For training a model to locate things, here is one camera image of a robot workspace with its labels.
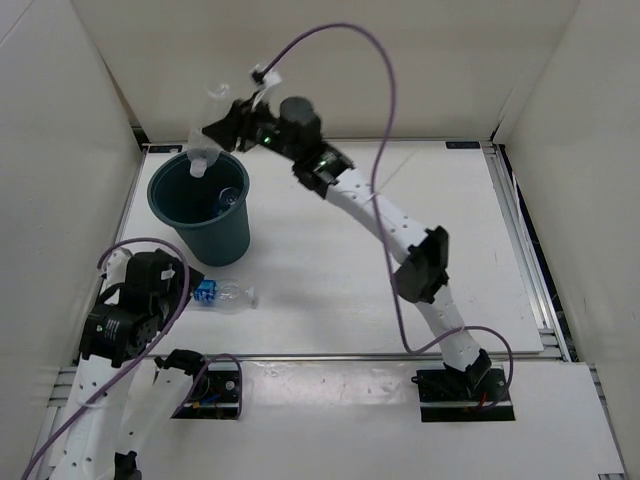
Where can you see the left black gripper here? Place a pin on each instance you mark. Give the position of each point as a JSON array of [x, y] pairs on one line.
[[177, 282]]

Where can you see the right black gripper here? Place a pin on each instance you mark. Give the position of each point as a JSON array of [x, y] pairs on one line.
[[228, 130]]

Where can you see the clear unlabelled plastic bottle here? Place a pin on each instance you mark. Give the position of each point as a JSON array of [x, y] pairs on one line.
[[202, 152]]

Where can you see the clear bottle blue label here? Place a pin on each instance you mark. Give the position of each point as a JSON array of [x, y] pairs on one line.
[[225, 296], [226, 199]]

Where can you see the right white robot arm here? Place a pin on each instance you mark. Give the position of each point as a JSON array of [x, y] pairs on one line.
[[420, 254]]

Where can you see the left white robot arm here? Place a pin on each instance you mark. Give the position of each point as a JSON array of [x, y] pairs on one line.
[[100, 440]]

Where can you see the dark teal plastic bin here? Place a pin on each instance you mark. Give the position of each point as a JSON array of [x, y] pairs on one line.
[[185, 204]]

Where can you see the clear bottle blue label lying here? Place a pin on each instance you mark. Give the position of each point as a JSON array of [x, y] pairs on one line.
[[225, 296]]

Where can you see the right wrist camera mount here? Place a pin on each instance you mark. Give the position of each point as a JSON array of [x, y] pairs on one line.
[[265, 81]]

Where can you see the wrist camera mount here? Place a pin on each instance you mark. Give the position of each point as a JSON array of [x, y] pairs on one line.
[[114, 268], [265, 81]]

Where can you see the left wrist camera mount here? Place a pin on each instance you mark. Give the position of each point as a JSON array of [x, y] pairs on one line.
[[114, 268]]

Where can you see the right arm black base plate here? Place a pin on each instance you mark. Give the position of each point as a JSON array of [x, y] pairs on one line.
[[442, 399]]

